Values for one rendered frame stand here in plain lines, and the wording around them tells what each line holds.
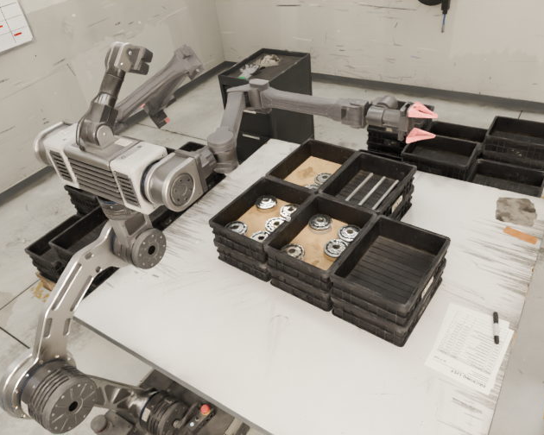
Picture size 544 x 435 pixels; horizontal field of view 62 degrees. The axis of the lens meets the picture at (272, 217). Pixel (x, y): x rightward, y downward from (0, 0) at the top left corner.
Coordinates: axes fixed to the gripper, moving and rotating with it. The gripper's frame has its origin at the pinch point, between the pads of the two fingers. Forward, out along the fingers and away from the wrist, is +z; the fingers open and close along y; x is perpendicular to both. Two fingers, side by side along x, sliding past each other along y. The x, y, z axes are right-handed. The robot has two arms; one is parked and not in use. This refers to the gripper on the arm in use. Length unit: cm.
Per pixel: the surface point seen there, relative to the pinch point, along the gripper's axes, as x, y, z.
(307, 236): -3, 62, -47
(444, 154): -144, 94, -28
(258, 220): -2, 62, -72
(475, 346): 10, 75, 27
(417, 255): -12, 62, -3
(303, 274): 20, 60, -36
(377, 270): 3, 62, -13
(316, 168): -50, 61, -69
